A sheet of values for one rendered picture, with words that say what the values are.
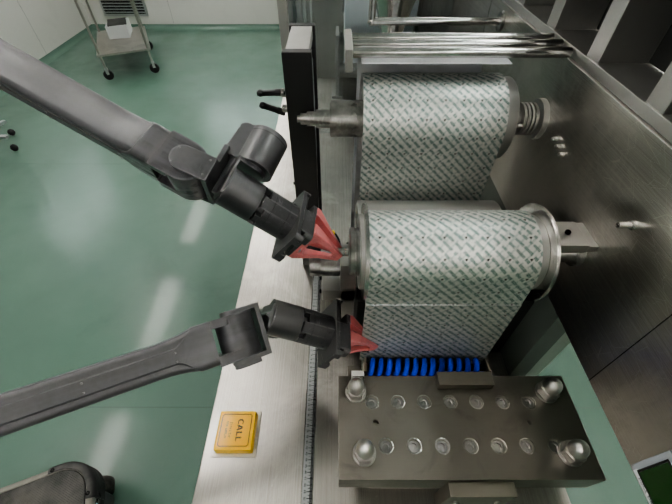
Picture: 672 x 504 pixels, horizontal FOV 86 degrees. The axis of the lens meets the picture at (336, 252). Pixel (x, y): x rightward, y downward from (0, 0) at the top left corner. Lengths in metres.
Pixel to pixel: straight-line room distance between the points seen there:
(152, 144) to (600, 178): 0.61
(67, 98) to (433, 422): 0.71
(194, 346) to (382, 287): 0.27
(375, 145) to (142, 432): 1.60
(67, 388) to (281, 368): 0.42
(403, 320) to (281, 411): 0.34
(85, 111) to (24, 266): 2.32
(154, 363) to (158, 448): 1.32
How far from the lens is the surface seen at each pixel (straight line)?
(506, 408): 0.72
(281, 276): 0.98
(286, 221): 0.51
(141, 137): 0.54
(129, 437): 1.92
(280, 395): 0.81
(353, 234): 0.52
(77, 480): 1.68
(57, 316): 2.46
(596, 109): 0.66
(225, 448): 0.78
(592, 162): 0.65
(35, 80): 0.64
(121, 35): 5.39
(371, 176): 0.68
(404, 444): 0.65
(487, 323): 0.64
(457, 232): 0.52
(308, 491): 0.76
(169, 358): 0.54
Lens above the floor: 1.65
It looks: 48 degrees down
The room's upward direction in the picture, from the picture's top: straight up
